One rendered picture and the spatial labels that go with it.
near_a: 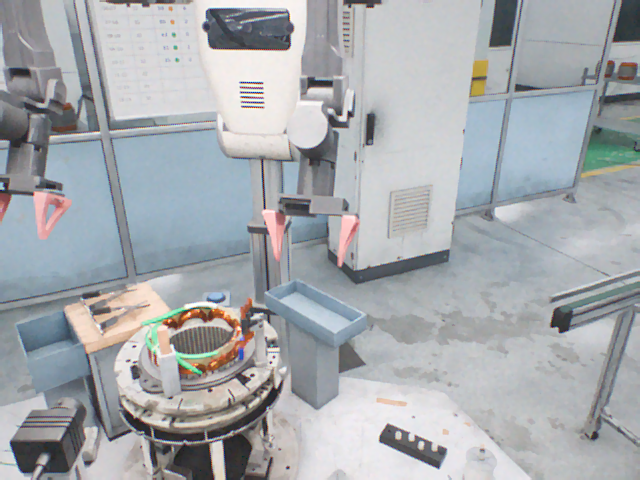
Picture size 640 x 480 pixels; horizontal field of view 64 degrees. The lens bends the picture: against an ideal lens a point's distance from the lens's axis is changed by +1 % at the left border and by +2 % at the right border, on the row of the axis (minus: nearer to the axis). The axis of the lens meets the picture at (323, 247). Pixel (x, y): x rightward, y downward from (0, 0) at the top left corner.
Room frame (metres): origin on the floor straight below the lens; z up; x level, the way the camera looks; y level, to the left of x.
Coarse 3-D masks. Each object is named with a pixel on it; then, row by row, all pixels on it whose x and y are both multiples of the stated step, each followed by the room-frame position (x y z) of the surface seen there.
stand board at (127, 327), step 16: (128, 288) 1.13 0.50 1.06; (144, 288) 1.13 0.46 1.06; (80, 304) 1.05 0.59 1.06; (112, 304) 1.05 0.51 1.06; (128, 304) 1.05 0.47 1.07; (144, 304) 1.05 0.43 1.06; (160, 304) 1.05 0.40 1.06; (80, 320) 0.98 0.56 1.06; (96, 320) 0.98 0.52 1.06; (128, 320) 0.98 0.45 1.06; (144, 320) 0.98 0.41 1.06; (80, 336) 0.92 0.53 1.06; (96, 336) 0.92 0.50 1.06; (112, 336) 0.92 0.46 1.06; (128, 336) 0.94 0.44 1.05
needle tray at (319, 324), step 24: (288, 288) 1.16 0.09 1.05; (312, 288) 1.13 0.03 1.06; (288, 312) 1.04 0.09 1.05; (312, 312) 1.07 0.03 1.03; (336, 312) 1.07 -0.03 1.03; (360, 312) 1.01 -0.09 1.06; (312, 336) 1.00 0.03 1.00; (336, 336) 0.93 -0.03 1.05; (312, 360) 1.00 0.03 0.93; (336, 360) 1.04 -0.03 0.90; (312, 384) 1.00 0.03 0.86; (336, 384) 1.04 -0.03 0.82
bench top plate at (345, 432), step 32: (288, 384) 1.09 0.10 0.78; (352, 384) 1.09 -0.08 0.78; (384, 384) 1.09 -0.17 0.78; (0, 416) 0.98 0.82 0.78; (96, 416) 0.97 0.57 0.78; (288, 416) 0.97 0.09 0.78; (320, 416) 0.97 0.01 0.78; (352, 416) 0.97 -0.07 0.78; (384, 416) 0.97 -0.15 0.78; (416, 416) 0.97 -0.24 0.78; (448, 416) 0.97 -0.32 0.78; (0, 448) 0.87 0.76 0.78; (128, 448) 0.87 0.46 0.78; (320, 448) 0.87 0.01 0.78; (352, 448) 0.87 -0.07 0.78; (384, 448) 0.87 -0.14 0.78; (448, 448) 0.87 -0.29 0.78
